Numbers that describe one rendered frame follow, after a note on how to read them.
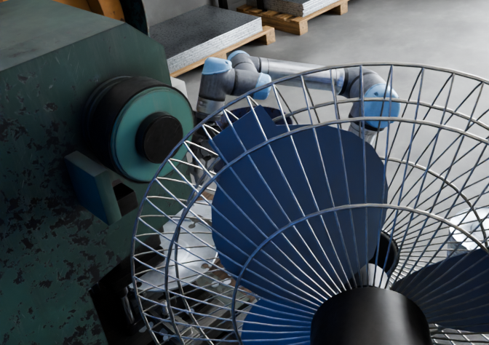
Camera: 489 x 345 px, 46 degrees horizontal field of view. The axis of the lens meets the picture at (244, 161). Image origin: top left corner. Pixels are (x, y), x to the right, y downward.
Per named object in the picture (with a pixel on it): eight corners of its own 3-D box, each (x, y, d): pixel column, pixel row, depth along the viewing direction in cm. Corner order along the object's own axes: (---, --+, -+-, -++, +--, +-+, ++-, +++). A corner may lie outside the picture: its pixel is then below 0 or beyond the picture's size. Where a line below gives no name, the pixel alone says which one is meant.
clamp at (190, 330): (161, 308, 154) (153, 280, 148) (202, 341, 143) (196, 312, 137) (143, 322, 150) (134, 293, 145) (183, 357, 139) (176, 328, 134)
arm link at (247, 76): (265, 65, 169) (229, 59, 166) (274, 80, 160) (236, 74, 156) (258, 89, 173) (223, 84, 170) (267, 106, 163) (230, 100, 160)
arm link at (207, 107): (230, 102, 162) (209, 101, 156) (227, 118, 163) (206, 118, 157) (212, 95, 167) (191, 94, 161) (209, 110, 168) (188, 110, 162)
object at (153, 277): (179, 306, 143) (178, 303, 143) (92, 274, 157) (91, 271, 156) (237, 234, 163) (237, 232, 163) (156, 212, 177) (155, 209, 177)
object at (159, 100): (46, 80, 155) (26, 14, 145) (208, 161, 111) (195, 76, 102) (-18, 105, 145) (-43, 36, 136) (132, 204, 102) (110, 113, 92)
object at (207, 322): (137, 251, 183) (133, 236, 180) (233, 323, 154) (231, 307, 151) (52, 306, 167) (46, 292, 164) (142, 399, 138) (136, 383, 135)
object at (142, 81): (169, 153, 123) (148, 54, 111) (204, 171, 116) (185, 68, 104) (78, 204, 111) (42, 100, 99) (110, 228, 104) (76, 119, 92)
